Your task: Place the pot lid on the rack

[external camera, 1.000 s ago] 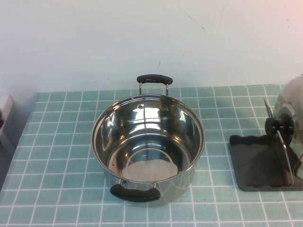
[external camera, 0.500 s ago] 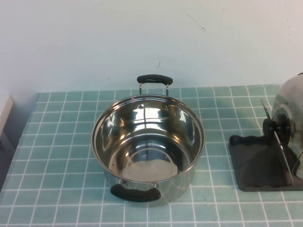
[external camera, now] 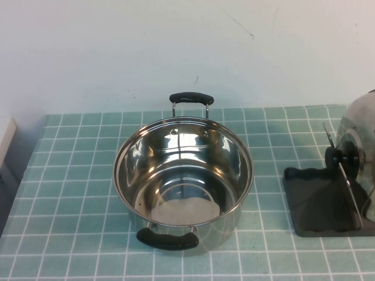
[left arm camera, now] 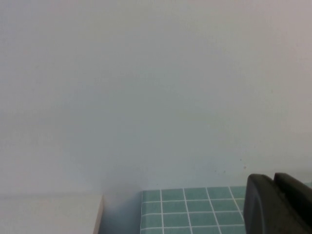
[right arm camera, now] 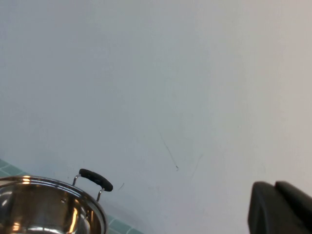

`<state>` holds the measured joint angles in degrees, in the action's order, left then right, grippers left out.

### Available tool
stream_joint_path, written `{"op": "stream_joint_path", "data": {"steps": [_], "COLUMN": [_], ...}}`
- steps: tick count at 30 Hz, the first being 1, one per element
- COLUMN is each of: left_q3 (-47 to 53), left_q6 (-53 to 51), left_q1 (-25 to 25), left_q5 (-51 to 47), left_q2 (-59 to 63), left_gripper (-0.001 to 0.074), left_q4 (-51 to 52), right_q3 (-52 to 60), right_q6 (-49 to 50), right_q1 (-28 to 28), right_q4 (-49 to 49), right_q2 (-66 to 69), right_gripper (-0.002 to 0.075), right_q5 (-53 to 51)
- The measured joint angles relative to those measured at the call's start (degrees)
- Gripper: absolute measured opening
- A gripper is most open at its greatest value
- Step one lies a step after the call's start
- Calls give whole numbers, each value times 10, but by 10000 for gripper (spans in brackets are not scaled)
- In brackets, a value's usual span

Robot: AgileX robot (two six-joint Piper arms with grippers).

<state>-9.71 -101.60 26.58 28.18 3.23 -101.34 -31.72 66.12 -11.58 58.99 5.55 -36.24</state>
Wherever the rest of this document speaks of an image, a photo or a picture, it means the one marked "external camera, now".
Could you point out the stainless steel lid black knob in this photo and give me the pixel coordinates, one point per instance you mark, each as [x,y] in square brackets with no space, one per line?
[357,123]

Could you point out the dark grey lid rack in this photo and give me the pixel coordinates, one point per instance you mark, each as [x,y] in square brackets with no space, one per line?
[310,205]

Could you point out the teal grid tablecloth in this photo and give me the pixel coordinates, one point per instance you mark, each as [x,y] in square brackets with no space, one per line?
[73,175]

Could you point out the beige board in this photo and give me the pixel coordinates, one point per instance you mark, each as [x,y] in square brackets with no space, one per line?
[10,140]

